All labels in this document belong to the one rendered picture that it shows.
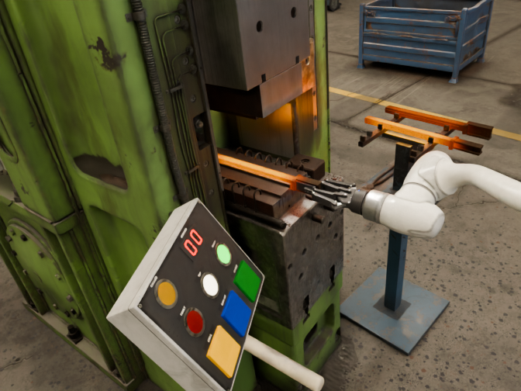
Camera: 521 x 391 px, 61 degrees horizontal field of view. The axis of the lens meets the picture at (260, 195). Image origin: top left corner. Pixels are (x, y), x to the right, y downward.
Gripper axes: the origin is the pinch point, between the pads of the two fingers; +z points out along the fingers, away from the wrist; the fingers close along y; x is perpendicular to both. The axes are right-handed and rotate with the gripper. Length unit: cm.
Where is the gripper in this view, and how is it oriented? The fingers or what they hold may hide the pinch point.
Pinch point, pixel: (308, 185)
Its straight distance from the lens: 140.9
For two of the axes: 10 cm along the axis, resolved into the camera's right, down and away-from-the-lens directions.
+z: -7.9, -2.7, 5.5
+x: -1.0, -8.3, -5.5
